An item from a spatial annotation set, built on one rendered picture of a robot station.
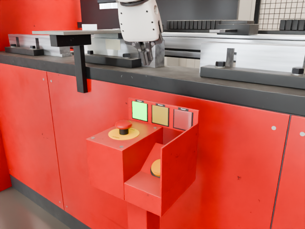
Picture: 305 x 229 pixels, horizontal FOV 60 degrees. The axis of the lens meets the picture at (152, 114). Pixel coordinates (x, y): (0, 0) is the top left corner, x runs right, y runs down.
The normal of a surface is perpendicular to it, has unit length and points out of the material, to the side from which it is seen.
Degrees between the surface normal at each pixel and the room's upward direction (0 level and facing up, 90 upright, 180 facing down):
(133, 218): 90
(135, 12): 113
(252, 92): 90
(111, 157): 90
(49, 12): 90
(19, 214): 0
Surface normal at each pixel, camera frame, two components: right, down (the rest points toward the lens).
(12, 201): 0.00, -0.95
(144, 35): -0.24, 0.72
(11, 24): 0.79, 0.19
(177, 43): -0.61, 0.25
